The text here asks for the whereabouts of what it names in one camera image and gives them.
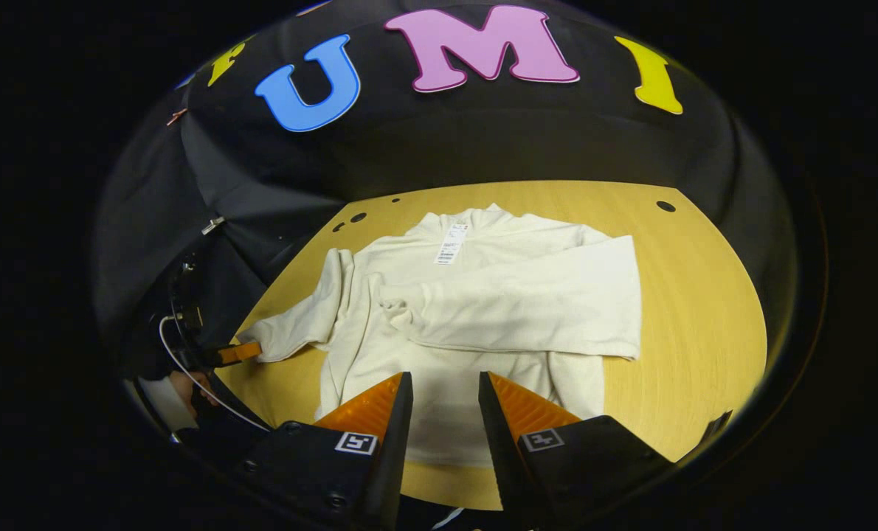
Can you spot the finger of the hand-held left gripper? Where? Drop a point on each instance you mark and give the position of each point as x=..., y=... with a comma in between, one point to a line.
x=238, y=353

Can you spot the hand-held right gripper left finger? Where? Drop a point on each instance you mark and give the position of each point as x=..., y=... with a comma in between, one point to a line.
x=391, y=457

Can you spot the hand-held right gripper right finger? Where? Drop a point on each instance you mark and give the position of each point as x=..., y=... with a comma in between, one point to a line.
x=502, y=457

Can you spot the white sweatshirt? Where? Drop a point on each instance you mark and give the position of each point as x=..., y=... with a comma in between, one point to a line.
x=483, y=310

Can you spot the small white clip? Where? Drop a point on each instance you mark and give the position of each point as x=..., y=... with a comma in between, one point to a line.
x=212, y=225

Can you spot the copper metal clip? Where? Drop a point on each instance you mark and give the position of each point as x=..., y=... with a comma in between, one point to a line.
x=177, y=116

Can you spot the black backdrop cloth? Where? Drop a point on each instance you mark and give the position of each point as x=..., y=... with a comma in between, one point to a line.
x=483, y=133

